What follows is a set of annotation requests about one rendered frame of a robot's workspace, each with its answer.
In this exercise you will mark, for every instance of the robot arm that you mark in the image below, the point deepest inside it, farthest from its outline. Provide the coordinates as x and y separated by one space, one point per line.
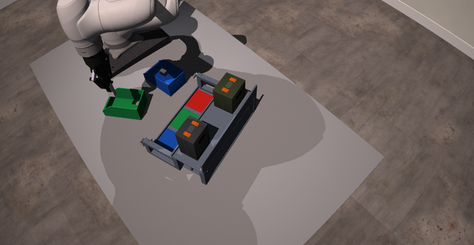
116 21

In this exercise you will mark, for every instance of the blue bin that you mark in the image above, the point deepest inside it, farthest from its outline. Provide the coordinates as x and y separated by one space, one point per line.
175 77

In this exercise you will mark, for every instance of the green bin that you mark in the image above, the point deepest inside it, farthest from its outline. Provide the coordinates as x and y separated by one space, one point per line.
123 104

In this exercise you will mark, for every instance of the black metal shelf rack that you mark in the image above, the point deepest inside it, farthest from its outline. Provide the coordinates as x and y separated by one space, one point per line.
223 127

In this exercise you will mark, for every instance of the black case with orange latches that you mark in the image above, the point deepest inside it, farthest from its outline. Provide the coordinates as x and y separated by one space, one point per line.
193 137

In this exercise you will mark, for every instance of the olive green tool case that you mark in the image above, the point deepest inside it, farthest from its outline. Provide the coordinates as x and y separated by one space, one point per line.
229 93

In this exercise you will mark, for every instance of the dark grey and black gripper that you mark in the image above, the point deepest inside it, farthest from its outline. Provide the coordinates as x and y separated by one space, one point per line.
101 71

